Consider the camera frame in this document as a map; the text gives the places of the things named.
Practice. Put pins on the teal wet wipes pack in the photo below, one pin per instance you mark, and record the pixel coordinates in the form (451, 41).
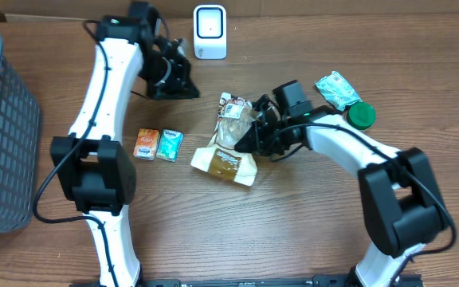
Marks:
(337, 91)

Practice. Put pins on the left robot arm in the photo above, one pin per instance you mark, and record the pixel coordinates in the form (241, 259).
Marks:
(94, 170)

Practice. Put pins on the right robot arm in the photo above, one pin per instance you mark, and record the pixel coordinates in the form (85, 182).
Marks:
(403, 209)

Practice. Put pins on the teal Kleenex tissue pack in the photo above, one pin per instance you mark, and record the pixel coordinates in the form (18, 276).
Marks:
(169, 144)

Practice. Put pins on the green lid jar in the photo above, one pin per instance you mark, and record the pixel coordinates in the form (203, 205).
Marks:
(361, 115)

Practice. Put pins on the dark grey mesh basket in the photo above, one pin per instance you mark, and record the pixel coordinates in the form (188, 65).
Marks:
(20, 128)

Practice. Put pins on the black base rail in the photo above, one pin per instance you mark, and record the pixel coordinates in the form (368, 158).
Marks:
(245, 282)

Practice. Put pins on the white barcode scanner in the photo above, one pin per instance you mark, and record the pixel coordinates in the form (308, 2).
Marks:
(210, 32)

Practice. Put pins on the orange Kleenex tissue pack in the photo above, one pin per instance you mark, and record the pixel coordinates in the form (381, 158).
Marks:
(146, 144)

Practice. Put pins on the beige plastic pouch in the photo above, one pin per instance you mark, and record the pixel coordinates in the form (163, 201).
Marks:
(220, 158)

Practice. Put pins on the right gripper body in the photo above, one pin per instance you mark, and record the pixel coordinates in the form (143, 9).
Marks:
(272, 141)

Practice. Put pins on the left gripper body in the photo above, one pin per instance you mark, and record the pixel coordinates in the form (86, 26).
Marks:
(165, 79)

